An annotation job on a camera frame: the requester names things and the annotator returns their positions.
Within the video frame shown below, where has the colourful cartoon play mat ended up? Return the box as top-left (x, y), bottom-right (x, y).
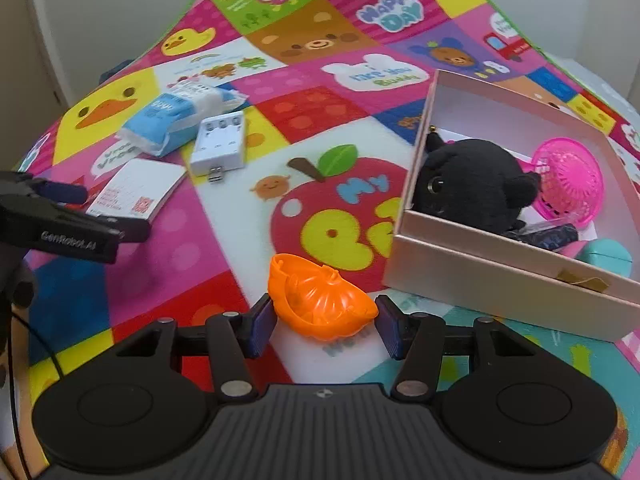
top-left (15, 0), bottom-right (640, 480)

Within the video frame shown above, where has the pale pink cardboard box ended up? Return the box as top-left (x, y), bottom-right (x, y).
top-left (382, 69), bottom-right (640, 344)

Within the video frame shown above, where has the pink plastic toy basket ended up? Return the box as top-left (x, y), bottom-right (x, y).
top-left (529, 137), bottom-right (606, 224)

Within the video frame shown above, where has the black cable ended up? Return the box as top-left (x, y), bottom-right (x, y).
top-left (0, 302), bottom-right (66, 480)

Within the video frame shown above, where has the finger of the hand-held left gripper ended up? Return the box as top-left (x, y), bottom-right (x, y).
top-left (0, 195), bottom-right (152, 264)
top-left (15, 172), bottom-right (89, 206)

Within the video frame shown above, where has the white battery charger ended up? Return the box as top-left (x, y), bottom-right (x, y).
top-left (189, 112), bottom-right (247, 184)

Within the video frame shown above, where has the white card pack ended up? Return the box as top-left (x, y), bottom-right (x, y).
top-left (85, 159), bottom-right (189, 222)

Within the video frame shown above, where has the dark patterned pouch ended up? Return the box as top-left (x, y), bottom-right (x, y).
top-left (504, 222), bottom-right (582, 252)

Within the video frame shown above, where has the dark blue object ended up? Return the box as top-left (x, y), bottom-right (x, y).
top-left (99, 59), bottom-right (133, 84)

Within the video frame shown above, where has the blue tissue pack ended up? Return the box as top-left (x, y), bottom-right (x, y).
top-left (117, 79), bottom-right (247, 157)

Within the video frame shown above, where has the black plush toy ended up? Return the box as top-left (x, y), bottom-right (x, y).
top-left (412, 132), bottom-right (544, 237)

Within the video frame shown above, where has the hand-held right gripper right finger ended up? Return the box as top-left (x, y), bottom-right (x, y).
top-left (375, 295), bottom-right (533, 401)

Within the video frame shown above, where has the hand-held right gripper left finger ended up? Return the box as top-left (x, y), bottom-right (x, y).
top-left (117, 294), bottom-right (277, 396)

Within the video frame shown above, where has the pink and teal doll toy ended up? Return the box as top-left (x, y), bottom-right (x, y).
top-left (565, 239), bottom-right (634, 277)

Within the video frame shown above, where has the orange plastic toy bowl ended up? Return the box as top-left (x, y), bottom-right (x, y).
top-left (267, 253), bottom-right (380, 342)

